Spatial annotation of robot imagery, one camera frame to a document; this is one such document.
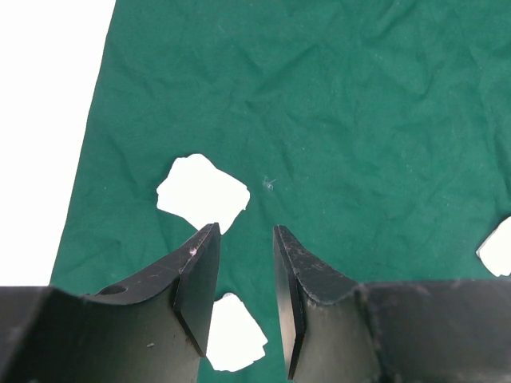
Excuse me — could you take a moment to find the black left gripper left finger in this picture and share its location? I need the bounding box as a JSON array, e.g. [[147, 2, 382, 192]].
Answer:
[[1, 224, 220, 382]]

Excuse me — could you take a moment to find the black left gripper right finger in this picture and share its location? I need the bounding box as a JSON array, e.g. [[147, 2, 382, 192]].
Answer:
[[273, 225, 383, 382]]

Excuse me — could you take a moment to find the white gauze pad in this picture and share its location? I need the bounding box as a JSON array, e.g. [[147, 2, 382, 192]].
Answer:
[[156, 153, 250, 235], [476, 217, 511, 277], [206, 293, 268, 373]]

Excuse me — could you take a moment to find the green surgical drape cloth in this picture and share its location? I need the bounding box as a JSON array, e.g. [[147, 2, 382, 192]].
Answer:
[[50, 1, 510, 382]]

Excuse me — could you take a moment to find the white gauze pad bottom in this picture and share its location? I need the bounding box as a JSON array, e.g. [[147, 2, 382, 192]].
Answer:
[[476, 217, 511, 277]]

